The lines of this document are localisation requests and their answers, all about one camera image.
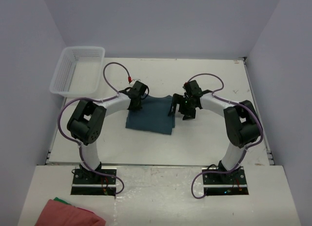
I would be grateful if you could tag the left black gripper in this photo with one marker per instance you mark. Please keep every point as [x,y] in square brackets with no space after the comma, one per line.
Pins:
[134,105]

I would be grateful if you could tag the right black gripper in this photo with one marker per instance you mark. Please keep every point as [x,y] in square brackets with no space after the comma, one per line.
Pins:
[184,109]

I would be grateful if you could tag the blue-grey t shirt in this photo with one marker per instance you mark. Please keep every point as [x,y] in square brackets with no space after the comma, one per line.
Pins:
[153,117]

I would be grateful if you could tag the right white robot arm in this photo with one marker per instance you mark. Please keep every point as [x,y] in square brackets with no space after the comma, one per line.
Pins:
[243,127]

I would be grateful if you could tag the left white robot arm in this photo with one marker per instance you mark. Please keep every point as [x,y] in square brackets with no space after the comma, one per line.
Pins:
[87,120]

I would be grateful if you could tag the white plastic basket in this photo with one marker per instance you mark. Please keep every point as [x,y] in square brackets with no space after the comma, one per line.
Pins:
[78,72]

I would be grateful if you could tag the folded green t shirt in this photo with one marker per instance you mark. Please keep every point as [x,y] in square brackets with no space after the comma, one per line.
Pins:
[61,201]

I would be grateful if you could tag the folded pink t shirt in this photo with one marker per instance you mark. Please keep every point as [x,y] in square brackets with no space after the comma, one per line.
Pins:
[56,213]

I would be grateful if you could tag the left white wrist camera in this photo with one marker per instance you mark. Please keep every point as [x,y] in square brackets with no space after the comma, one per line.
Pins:
[134,81]

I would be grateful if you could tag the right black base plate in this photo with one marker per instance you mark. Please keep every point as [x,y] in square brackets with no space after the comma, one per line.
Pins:
[226,185]

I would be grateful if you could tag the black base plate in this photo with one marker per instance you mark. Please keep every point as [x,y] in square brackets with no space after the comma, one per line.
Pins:
[226,185]
[88,183]

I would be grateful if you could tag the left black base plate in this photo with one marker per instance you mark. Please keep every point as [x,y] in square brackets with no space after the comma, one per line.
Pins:
[88,183]

